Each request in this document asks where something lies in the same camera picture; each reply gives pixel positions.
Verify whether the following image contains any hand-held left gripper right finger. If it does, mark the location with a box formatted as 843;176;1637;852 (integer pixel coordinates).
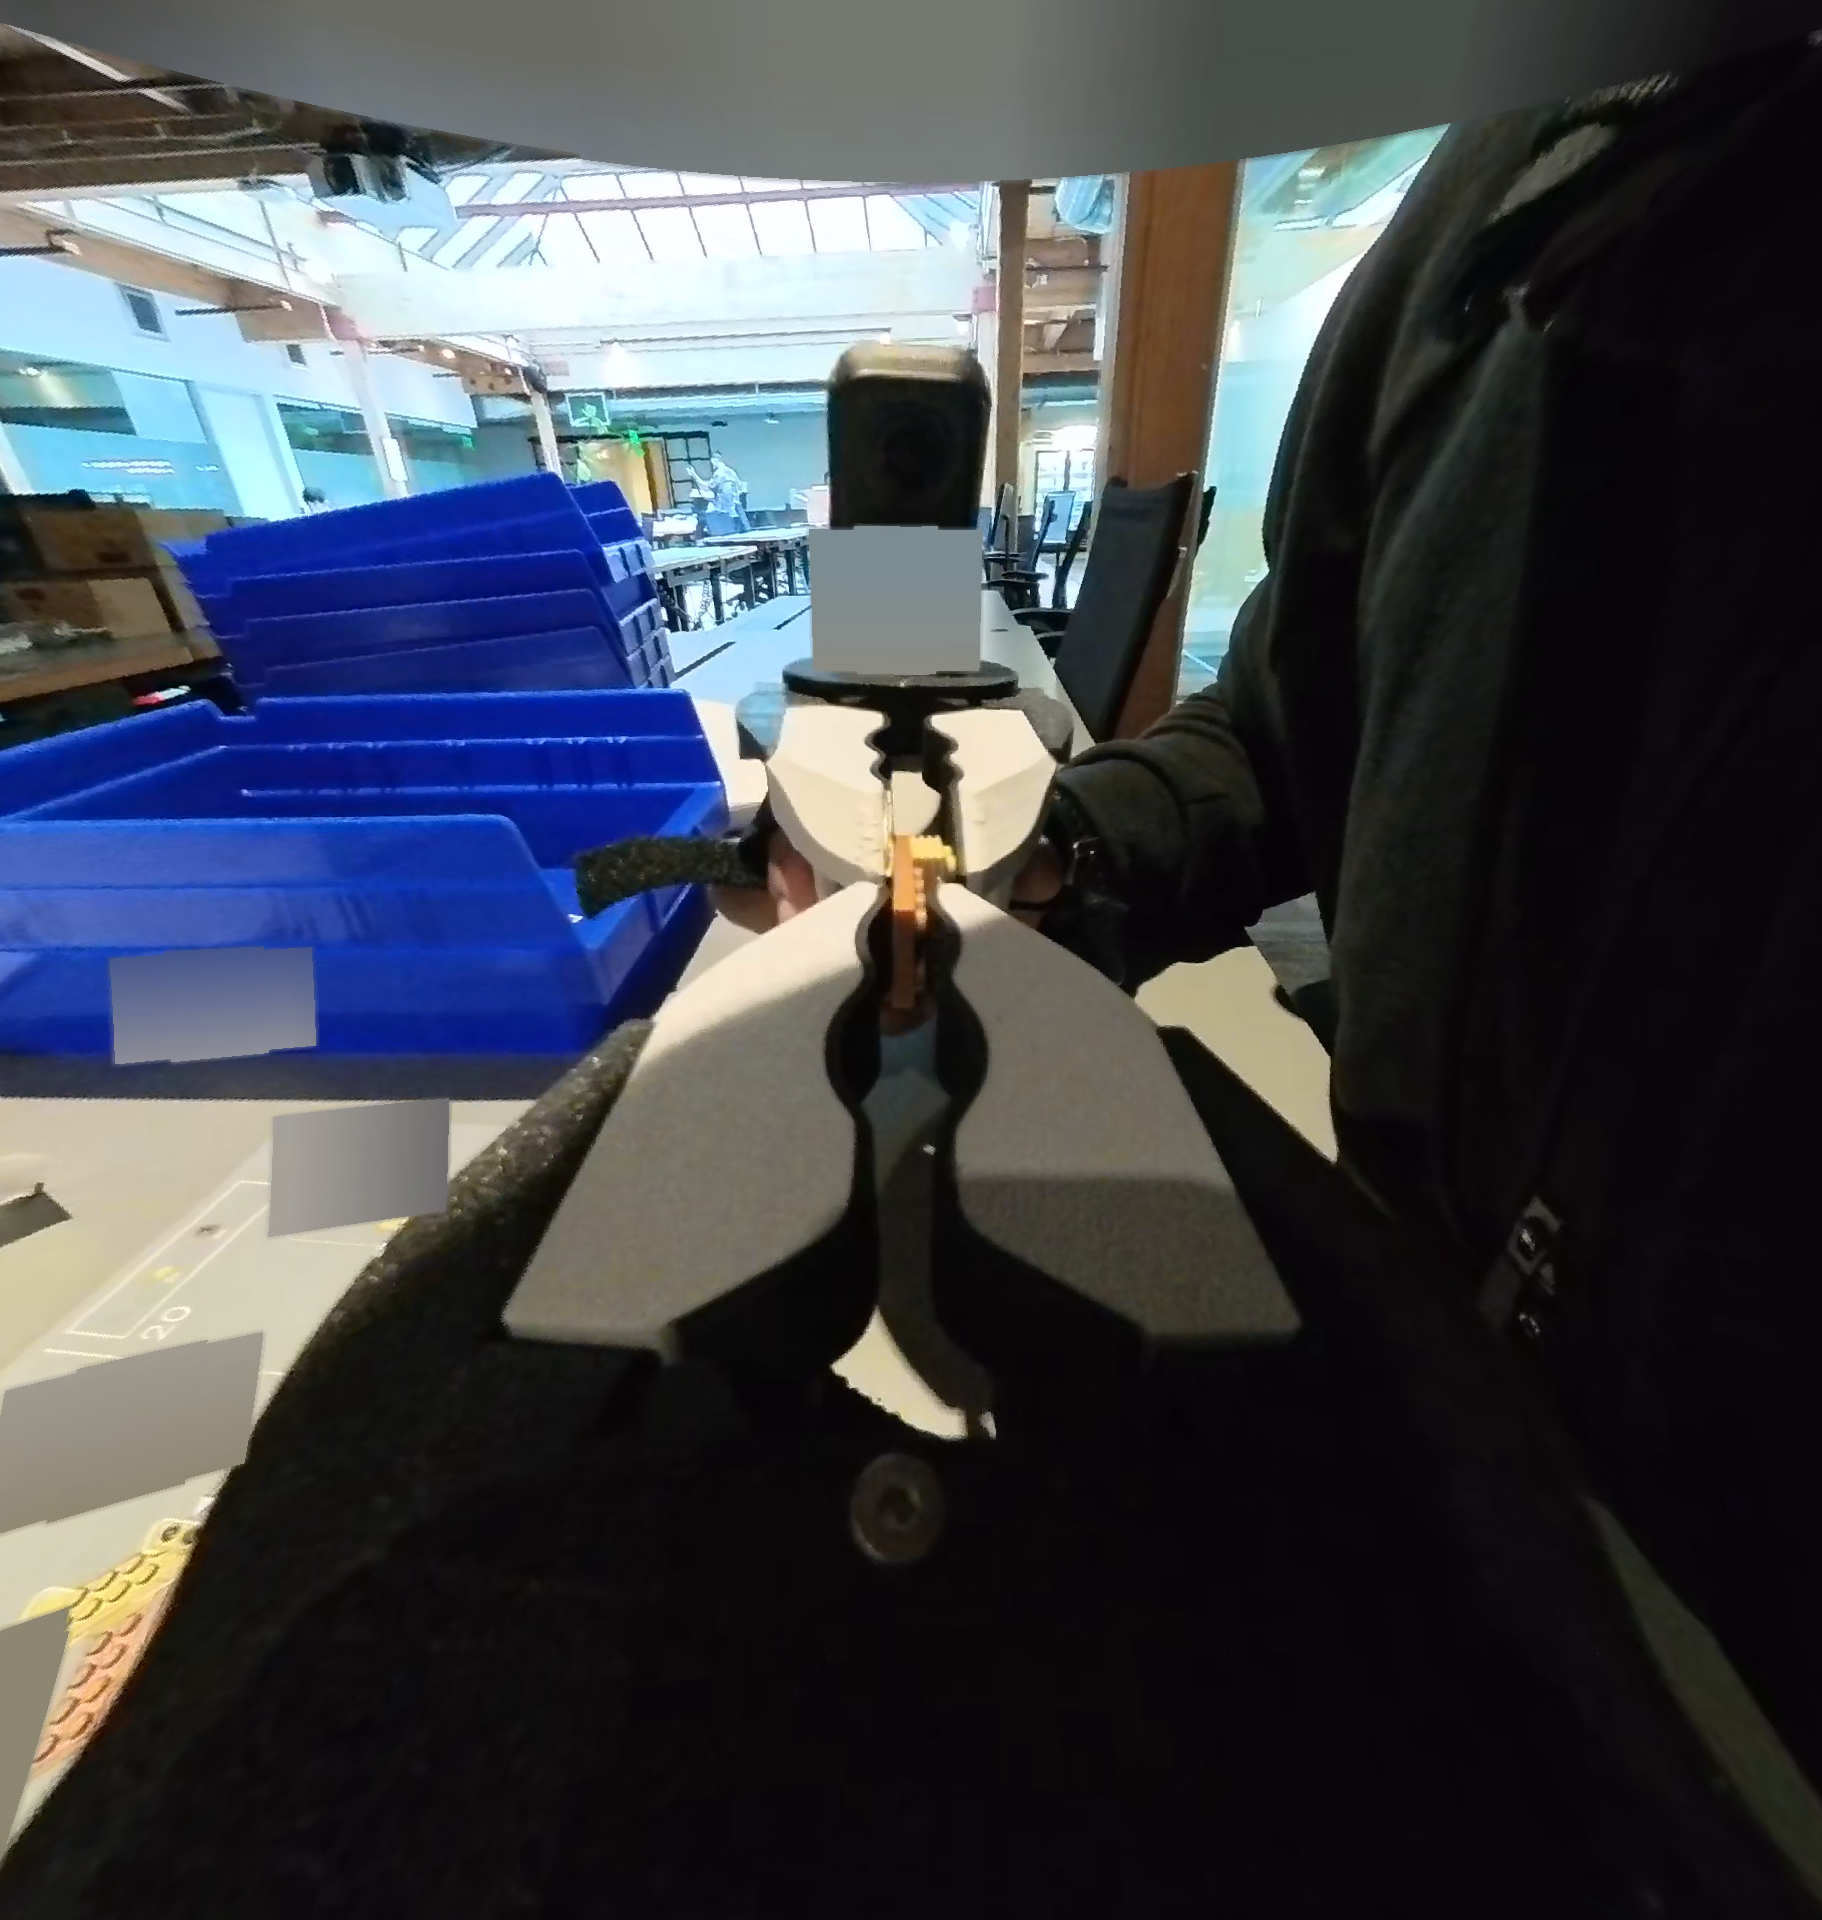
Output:
939;890;1306;1349

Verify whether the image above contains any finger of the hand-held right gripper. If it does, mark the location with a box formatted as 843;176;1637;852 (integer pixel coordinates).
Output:
767;704;900;890
924;704;1066;912

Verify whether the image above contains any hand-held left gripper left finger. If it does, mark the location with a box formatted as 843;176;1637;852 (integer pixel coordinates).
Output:
503;890;879;1361

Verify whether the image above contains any orange and yellow brick assembly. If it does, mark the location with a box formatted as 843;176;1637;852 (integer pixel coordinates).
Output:
893;833;965;1009

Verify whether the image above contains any person's right forearm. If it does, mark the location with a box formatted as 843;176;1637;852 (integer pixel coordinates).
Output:
1043;658;1359;996

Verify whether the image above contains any person's right hand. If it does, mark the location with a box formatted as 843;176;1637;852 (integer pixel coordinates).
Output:
709;826;1074;943

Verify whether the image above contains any black office chair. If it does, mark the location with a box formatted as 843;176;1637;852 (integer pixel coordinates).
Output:
1050;469;1207;746

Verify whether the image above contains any blue plastic bin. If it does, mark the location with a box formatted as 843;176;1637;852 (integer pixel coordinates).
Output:
0;690;732;1063

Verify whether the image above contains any stack of blue bins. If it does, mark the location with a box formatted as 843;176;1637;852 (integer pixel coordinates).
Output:
166;469;680;709

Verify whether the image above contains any person's black jacket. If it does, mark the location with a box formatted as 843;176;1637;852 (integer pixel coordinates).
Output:
1242;28;1822;1849

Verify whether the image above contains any brown storage carton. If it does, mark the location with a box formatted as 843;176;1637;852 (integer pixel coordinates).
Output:
0;490;180;633

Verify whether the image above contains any wooden post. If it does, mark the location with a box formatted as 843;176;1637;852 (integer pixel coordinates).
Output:
1100;162;1244;530

